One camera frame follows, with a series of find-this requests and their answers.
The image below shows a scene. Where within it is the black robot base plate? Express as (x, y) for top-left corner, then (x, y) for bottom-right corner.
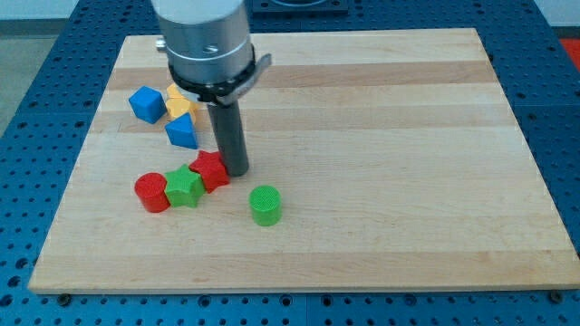
(248, 0), (350, 14)

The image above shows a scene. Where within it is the yellow hexagon block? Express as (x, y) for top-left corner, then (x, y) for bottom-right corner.
(166, 83), (184, 99)

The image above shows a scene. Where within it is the green star block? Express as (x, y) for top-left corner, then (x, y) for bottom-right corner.
(164, 165), (206, 208)

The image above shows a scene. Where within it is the yellow heart block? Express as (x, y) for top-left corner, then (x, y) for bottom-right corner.
(165, 98), (199, 123)

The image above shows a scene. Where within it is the wooden board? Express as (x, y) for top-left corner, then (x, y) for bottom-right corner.
(29, 28), (579, 294)

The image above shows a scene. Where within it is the red cylinder block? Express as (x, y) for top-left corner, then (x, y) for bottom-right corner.
(134, 172), (170, 213)

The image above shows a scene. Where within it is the red star block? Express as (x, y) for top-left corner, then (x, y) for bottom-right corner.
(188, 150), (229, 193)

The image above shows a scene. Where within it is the blue cube block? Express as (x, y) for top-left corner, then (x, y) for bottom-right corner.
(129, 86), (167, 124)

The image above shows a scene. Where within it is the green cylinder block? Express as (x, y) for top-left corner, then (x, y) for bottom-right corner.
(248, 185), (282, 226)

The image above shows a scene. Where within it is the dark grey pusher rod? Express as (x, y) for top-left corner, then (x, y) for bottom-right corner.
(208, 101), (249, 177)

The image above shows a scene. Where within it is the blue triangle block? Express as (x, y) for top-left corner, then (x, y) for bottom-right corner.
(165, 113), (198, 149)

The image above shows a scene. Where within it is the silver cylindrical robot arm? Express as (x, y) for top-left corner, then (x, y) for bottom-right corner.
(151, 0), (272, 106)

